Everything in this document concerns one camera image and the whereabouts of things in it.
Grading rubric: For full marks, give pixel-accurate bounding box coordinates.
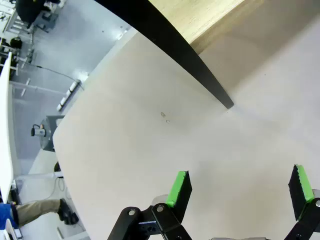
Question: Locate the gray plastic stool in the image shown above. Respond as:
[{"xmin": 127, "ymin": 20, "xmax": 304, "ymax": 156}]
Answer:
[{"xmin": 33, "ymin": 12, "xmax": 60, "ymax": 33}]

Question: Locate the person in khaki trousers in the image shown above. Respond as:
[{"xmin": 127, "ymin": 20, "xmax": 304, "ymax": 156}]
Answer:
[{"xmin": 0, "ymin": 198, "xmax": 62, "ymax": 229}]

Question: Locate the black floor cable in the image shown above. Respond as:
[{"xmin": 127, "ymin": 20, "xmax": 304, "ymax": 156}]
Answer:
[{"xmin": 26, "ymin": 61, "xmax": 86, "ymax": 92}]

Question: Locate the black metal wooden two-tier shelf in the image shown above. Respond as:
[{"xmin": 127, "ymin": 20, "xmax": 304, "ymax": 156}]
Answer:
[{"xmin": 94, "ymin": 0, "xmax": 251, "ymax": 110}]

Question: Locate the black shoe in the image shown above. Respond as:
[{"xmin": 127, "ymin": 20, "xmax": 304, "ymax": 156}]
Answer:
[{"xmin": 57, "ymin": 197, "xmax": 80, "ymax": 225}]

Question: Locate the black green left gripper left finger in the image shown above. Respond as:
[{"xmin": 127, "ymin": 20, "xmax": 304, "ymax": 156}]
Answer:
[{"xmin": 107, "ymin": 170, "xmax": 198, "ymax": 240}]

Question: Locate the white side table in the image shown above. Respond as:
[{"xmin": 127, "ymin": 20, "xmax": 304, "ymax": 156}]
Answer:
[{"xmin": 0, "ymin": 51, "xmax": 20, "ymax": 204}]

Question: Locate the white power strip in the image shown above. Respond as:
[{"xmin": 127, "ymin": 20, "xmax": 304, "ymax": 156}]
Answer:
[{"xmin": 56, "ymin": 79, "xmax": 81, "ymax": 112}]

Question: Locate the seated person in black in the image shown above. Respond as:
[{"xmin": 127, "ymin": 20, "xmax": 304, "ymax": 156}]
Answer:
[{"xmin": 15, "ymin": 0, "xmax": 62, "ymax": 25}]

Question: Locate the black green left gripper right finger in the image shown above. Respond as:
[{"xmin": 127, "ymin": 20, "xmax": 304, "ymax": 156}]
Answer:
[{"xmin": 283, "ymin": 164, "xmax": 320, "ymax": 240}]

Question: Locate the grey box device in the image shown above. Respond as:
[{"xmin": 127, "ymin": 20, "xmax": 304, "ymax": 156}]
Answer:
[{"xmin": 30, "ymin": 114, "xmax": 65, "ymax": 152}]

